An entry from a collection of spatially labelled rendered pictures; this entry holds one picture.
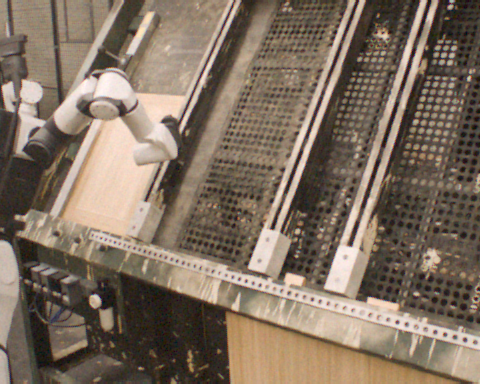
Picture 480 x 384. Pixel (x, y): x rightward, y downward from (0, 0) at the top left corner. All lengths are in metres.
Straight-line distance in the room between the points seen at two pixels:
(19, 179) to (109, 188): 0.52
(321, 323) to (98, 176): 1.18
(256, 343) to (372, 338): 0.68
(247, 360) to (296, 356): 0.23
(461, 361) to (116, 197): 1.40
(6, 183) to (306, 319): 0.97
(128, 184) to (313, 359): 0.91
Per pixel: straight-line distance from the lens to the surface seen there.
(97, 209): 2.52
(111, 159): 2.59
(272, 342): 2.25
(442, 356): 1.63
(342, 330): 1.74
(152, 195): 2.27
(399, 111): 1.90
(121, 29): 3.08
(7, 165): 2.06
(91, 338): 3.09
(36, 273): 2.52
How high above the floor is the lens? 1.65
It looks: 12 degrees down
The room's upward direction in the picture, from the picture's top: 2 degrees counter-clockwise
